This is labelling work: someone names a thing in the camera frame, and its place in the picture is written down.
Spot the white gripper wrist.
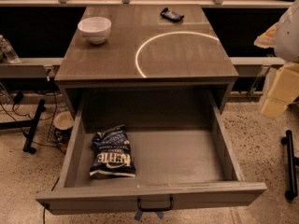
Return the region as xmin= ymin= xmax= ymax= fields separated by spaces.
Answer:
xmin=254 ymin=23 xmax=299 ymax=119

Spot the blue kettle chip bag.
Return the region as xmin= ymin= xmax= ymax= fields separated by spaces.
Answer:
xmin=90 ymin=125 xmax=135 ymax=177

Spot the black cable on floor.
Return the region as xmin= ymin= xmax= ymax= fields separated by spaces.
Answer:
xmin=0 ymin=81 xmax=60 ymax=147

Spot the open grey top drawer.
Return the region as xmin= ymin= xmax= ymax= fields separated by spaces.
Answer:
xmin=36 ymin=89 xmax=266 ymax=215

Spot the black drawer handle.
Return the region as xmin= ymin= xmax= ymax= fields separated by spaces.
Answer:
xmin=136 ymin=196 xmax=174 ymax=212

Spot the wire basket with cup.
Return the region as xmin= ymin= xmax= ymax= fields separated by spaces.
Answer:
xmin=47 ymin=103 xmax=74 ymax=153

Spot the white ceramic bowl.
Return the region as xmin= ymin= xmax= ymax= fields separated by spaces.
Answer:
xmin=78 ymin=17 xmax=111 ymax=45

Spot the black table leg right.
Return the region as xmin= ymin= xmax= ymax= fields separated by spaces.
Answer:
xmin=281 ymin=130 xmax=299 ymax=201

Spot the small dark snack packet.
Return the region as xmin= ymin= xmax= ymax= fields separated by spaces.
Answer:
xmin=160 ymin=7 xmax=184 ymax=22

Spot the clear plastic water bottle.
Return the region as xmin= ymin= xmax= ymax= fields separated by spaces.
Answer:
xmin=0 ymin=35 xmax=21 ymax=63

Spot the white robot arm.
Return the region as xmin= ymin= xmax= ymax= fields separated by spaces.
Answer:
xmin=254 ymin=0 xmax=299 ymax=119

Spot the grey wooden cabinet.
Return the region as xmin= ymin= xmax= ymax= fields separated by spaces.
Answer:
xmin=55 ymin=5 xmax=238 ymax=114

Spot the black table leg left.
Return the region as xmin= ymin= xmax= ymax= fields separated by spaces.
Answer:
xmin=0 ymin=99 xmax=46 ymax=154

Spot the black table leg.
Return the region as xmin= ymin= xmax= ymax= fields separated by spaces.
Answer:
xmin=281 ymin=130 xmax=299 ymax=201
xmin=0 ymin=99 xmax=46 ymax=154

